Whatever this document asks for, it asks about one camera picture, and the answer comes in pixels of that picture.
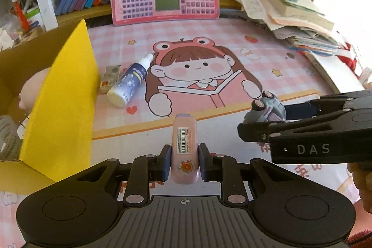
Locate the pink plush toy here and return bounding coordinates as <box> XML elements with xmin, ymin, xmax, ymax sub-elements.
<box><xmin>18</xmin><ymin>67</ymin><xmax>52</xmax><ymax>112</ymax></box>

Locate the crumpled white cloth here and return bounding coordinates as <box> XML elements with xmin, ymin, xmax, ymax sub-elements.
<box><xmin>0</xmin><ymin>28</ymin><xmax>16</xmax><ymax>50</ymax></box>

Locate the red marker pen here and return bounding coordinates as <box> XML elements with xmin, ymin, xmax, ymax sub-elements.
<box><xmin>12</xmin><ymin>0</ymin><xmax>30</xmax><ymax>31</ymax></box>

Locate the blue-grey toy car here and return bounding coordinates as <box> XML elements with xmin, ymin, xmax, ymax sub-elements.
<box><xmin>243</xmin><ymin>90</ymin><xmax>287</xmax><ymax>123</ymax></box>

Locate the printed pink desk mat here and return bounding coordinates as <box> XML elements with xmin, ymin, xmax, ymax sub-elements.
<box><xmin>0</xmin><ymin>17</ymin><xmax>362</xmax><ymax>248</ymax></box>

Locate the red white striped plush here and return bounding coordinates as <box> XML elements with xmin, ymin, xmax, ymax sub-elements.
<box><xmin>334</xmin><ymin>43</ymin><xmax>364</xmax><ymax>75</ymax></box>

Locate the person's right forearm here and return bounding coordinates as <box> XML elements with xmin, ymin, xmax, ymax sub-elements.
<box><xmin>347</xmin><ymin>202</ymin><xmax>372</xmax><ymax>248</ymax></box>

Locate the beige book green label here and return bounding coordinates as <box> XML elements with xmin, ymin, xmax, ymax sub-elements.
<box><xmin>268</xmin><ymin>0</ymin><xmax>335</xmax><ymax>31</ymax></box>

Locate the small patterned card box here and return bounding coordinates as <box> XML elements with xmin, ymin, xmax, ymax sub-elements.
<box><xmin>99</xmin><ymin>64</ymin><xmax>123</xmax><ymax>95</ymax></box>

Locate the white spray bottle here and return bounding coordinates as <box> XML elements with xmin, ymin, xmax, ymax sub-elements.
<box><xmin>106</xmin><ymin>52</ymin><xmax>156</xmax><ymax>108</ymax></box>

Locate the pink bottle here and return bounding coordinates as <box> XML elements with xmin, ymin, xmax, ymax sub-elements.
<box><xmin>170</xmin><ymin>113</ymin><xmax>201</xmax><ymax>185</ymax></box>

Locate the person's right hand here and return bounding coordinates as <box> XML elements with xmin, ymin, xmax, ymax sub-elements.
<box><xmin>346</xmin><ymin>162</ymin><xmax>372</xmax><ymax>203</ymax></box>

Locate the stack of papers and books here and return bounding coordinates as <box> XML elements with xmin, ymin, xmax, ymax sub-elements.
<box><xmin>233</xmin><ymin>0</ymin><xmax>350</xmax><ymax>57</ymax></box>

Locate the yellow cardboard box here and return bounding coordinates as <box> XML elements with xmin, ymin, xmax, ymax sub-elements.
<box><xmin>0</xmin><ymin>18</ymin><xmax>101</xmax><ymax>196</ymax></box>

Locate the white board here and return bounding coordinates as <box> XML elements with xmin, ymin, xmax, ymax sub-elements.
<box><xmin>303</xmin><ymin>50</ymin><xmax>364</xmax><ymax>95</ymax></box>

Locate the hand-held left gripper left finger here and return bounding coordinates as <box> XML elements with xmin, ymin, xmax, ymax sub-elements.
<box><xmin>73</xmin><ymin>145</ymin><xmax>173</xmax><ymax>207</ymax></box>

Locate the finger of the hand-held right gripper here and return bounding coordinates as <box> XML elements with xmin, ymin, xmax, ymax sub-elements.
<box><xmin>237</xmin><ymin>108</ymin><xmax>372</xmax><ymax>144</ymax></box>
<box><xmin>286</xmin><ymin>90</ymin><xmax>372</xmax><ymax>121</ymax></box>

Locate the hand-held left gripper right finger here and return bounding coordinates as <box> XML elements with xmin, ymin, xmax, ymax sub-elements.
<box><xmin>198</xmin><ymin>144</ymin><xmax>297</xmax><ymax>206</ymax></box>

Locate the green white small box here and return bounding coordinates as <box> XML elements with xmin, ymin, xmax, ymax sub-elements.
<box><xmin>26</xmin><ymin>5</ymin><xmax>42</xmax><ymax>22</ymax></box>

